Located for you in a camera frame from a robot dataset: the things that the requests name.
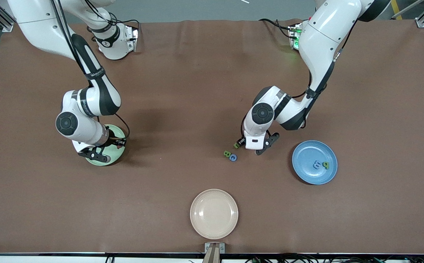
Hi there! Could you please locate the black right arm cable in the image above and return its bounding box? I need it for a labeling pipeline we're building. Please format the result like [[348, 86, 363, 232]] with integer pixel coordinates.
[[51, 0, 130, 140]]

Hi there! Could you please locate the black base power cable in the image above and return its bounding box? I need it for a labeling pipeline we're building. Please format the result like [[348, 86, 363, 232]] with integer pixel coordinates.
[[258, 18, 291, 38]]

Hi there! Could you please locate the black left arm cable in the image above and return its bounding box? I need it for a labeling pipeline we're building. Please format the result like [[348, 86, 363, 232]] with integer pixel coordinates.
[[240, 22, 355, 141]]

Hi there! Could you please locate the beige round plate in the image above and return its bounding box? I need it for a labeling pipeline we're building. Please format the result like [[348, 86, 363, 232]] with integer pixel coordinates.
[[190, 188, 239, 240]]

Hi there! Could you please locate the blue round plate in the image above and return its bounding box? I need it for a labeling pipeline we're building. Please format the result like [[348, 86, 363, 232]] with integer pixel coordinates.
[[292, 140, 338, 185]]

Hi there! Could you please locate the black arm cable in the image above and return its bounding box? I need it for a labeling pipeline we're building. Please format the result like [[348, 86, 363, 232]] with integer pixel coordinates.
[[51, 0, 130, 140], [240, 22, 355, 141]]

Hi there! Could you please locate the green round plate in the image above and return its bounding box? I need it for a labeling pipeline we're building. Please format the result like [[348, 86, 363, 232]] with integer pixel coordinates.
[[85, 124, 127, 167]]

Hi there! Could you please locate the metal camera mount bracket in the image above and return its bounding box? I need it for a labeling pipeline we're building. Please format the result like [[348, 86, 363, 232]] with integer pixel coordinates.
[[202, 242, 226, 263]]

